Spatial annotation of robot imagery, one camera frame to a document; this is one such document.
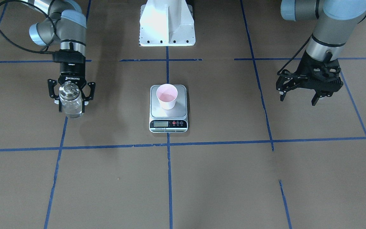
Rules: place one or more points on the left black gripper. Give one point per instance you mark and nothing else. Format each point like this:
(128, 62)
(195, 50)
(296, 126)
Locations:
(304, 67)

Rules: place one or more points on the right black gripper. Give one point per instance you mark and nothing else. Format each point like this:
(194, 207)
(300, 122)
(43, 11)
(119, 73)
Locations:
(72, 72)

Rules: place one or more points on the clear sauce bottle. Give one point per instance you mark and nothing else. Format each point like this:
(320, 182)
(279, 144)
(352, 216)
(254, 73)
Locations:
(71, 100)

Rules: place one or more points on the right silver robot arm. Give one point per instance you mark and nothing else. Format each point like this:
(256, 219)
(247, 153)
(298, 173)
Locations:
(65, 25)

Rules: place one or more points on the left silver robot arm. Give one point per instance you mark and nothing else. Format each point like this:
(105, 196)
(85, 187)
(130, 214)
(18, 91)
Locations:
(336, 21)

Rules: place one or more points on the silver kitchen scale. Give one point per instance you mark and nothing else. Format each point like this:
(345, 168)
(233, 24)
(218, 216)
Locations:
(171, 120)

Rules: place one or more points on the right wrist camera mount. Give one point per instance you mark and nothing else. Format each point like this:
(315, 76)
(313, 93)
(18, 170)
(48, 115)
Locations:
(68, 56)

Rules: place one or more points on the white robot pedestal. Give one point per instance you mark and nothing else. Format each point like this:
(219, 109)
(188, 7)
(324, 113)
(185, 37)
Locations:
(167, 23)

